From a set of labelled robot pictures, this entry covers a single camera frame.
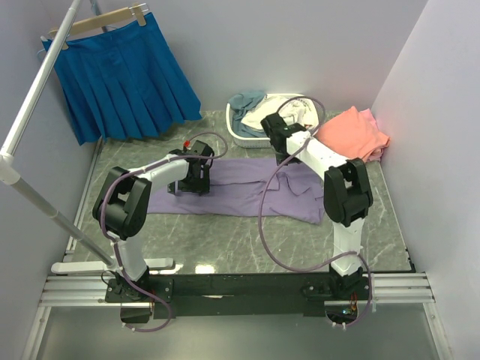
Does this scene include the grey blue t shirt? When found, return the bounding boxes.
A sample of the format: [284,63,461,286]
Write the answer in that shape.
[228,91,266,138]

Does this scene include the white plastic laundry basket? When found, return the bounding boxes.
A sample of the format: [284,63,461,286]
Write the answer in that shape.
[226,91,319,149]

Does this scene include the blue pleated skirt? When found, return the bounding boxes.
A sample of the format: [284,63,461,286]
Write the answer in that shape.
[54,13,202,145]

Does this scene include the white t shirt in basket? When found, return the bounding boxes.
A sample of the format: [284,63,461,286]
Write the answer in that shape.
[241,95,319,131]

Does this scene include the folded pink t shirt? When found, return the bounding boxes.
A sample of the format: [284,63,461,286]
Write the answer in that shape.
[360,109,391,162]

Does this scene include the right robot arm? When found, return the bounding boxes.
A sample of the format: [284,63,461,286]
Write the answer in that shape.
[261,112,373,277]

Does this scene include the aluminium frame rail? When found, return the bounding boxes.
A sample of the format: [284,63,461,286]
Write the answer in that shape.
[39,273,435,307]

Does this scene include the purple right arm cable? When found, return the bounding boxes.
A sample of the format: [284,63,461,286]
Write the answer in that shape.
[257,96,374,329]

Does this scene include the purple t shirt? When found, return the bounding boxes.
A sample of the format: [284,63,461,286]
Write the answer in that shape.
[147,158,324,224]

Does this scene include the wooden clothes hanger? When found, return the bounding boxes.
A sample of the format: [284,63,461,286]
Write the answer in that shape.
[67,3,149,36]

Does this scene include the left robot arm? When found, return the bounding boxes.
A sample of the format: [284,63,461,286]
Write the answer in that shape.
[92,140,215,282]

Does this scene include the folded orange t shirt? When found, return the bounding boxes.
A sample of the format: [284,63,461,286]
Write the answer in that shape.
[316,106,368,162]

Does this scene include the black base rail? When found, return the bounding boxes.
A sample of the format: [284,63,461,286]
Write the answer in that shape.
[105,272,369,319]

